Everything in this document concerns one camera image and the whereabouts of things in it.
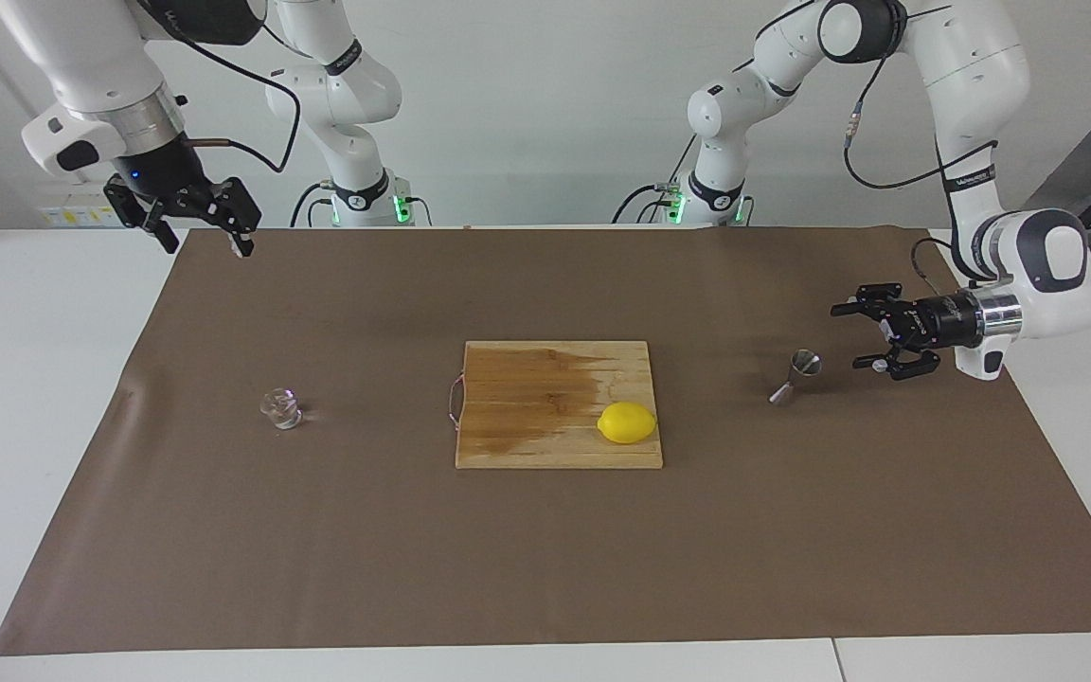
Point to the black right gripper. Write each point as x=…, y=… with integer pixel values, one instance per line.
x=167, y=170

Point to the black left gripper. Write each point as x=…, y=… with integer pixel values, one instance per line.
x=934, y=322

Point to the steel double jigger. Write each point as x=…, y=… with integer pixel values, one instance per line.
x=806, y=363

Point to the small clear glass cup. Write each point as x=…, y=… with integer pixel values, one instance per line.
x=280, y=409

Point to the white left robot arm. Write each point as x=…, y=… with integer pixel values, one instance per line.
x=972, y=57

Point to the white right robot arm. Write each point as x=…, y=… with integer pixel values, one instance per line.
x=91, y=57

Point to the yellow lemon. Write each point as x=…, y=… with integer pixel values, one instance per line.
x=627, y=422

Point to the brown table mat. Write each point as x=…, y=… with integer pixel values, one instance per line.
x=318, y=530

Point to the wooden cutting board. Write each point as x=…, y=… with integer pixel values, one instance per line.
x=527, y=417

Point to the white wall socket box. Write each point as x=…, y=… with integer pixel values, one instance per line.
x=81, y=210

